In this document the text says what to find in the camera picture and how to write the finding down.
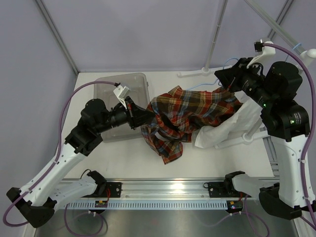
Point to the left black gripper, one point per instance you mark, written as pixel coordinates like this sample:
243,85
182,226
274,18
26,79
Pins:
137,116

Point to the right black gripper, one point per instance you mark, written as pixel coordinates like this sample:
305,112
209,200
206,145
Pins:
232,77

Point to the light blue wire hanger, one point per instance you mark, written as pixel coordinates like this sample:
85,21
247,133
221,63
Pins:
221,80

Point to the red plaid shirt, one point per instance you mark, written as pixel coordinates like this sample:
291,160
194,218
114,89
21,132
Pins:
179,113

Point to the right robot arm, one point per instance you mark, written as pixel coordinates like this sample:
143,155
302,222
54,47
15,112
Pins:
288,126

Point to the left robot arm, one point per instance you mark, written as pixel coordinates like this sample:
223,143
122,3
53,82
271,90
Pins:
39,199

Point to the white shirt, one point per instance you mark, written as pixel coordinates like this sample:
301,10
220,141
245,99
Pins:
241,128

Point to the grey translucent plastic bin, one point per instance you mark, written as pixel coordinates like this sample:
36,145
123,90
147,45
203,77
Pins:
138,92

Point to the white clothes rack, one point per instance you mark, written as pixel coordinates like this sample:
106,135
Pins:
206,70

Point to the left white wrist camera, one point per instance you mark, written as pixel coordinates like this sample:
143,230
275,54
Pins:
121,92

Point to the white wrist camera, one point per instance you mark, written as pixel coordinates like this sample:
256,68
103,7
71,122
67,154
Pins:
121,92
264,53

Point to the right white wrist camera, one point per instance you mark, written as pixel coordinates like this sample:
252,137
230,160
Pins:
264,53

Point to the right aluminium frame post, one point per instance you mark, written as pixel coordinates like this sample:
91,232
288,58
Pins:
281,17

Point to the aluminium frame post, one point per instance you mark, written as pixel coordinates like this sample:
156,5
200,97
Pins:
281,17
56,34

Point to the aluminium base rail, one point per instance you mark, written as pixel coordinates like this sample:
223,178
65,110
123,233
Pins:
165,189

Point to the white slotted cable duct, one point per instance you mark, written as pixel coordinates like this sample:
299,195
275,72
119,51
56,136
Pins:
148,205

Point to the left aluminium frame post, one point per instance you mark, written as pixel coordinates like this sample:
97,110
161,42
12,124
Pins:
56,34

